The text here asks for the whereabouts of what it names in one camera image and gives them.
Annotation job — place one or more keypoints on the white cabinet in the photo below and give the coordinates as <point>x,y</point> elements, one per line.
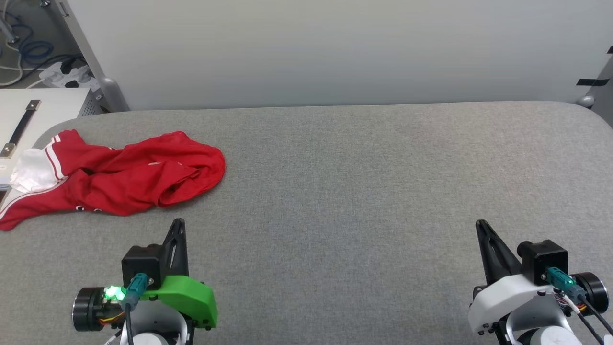
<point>52,110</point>

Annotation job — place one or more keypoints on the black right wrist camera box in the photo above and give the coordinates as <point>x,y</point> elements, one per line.
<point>546,256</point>

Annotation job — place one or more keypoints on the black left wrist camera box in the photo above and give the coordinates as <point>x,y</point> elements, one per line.
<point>141,261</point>

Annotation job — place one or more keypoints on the black cylindrical left gripper motor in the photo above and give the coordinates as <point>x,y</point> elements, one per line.
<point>86,309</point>

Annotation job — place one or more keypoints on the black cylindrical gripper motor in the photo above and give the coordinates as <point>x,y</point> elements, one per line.
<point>86,309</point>
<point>594,290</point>

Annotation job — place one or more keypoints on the red white basketball jersey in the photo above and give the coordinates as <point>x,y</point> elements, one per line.
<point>143,177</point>

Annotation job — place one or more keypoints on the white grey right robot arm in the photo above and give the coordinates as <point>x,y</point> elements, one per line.
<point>541,321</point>

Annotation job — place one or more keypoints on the white power strip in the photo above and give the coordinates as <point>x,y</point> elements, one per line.
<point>69,76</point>

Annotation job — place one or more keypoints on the black tape strip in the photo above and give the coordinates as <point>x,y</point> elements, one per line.
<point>591,82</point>

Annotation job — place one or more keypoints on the black cylindrical right gripper motor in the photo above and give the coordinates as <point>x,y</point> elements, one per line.
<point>594,290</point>

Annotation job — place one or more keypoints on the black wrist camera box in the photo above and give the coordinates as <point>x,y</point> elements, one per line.
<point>141,261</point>
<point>546,256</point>

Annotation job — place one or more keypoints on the grey metal frame leg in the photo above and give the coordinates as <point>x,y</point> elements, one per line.
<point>103,86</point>

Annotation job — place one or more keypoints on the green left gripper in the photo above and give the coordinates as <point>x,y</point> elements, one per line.
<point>191,297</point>

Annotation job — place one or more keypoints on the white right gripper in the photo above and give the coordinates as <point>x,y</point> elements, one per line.
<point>498,299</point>

